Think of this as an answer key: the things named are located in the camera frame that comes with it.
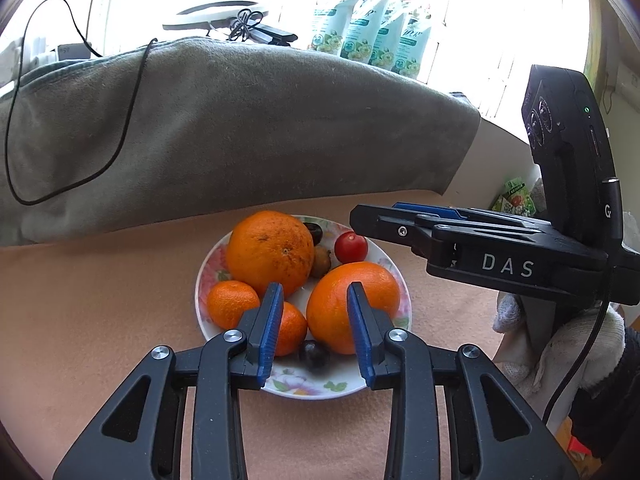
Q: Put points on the large smooth orange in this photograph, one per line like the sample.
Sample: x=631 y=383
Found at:
x=382 y=295

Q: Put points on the black power adapter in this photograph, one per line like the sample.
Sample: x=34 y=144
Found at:
x=70 y=51

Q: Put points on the person's right hand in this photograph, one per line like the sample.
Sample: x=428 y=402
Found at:
x=510 y=330

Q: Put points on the red cherry tomato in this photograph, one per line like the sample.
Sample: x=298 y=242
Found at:
x=351 y=247

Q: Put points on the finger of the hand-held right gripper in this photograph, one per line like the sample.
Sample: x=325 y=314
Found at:
x=425 y=208
x=385 y=227

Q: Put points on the floral white plate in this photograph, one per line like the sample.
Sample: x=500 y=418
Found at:
x=310 y=385

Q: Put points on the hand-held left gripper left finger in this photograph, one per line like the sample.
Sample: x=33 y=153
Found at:
x=272 y=335

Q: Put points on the dark grape front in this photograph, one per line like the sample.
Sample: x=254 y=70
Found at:
x=314 y=353

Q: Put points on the green packet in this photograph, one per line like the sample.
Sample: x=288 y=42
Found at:
x=515 y=200

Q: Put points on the black light stand clamp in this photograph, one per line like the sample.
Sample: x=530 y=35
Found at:
x=275 y=36

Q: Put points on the large speckled orange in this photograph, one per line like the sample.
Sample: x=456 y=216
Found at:
x=270 y=252

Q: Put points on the teal floral pouch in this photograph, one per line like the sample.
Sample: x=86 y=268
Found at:
x=414 y=52
x=387 y=42
x=360 y=30
x=327 y=20

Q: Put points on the grey blanket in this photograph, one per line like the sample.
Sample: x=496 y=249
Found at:
x=250 y=130

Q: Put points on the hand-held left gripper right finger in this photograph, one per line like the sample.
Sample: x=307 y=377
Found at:
x=358 y=335

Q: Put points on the small mandarin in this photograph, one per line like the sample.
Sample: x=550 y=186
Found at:
x=232 y=304
x=294 y=327

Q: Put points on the person's right forearm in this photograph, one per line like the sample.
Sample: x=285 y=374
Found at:
x=610 y=400

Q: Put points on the small brown fruit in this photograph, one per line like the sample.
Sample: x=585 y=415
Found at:
x=321 y=260

